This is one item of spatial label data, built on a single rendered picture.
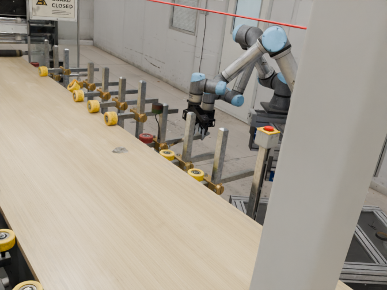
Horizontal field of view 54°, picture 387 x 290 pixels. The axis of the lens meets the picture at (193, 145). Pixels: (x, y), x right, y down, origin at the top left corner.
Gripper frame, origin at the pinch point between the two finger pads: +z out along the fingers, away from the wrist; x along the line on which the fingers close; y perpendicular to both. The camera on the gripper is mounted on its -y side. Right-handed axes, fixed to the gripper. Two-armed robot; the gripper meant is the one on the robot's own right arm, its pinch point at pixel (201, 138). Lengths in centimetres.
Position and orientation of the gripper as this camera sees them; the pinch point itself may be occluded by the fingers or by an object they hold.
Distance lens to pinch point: 249.3
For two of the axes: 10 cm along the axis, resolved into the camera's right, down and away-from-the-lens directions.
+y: 7.9, -1.4, 6.0
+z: -1.2, 9.2, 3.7
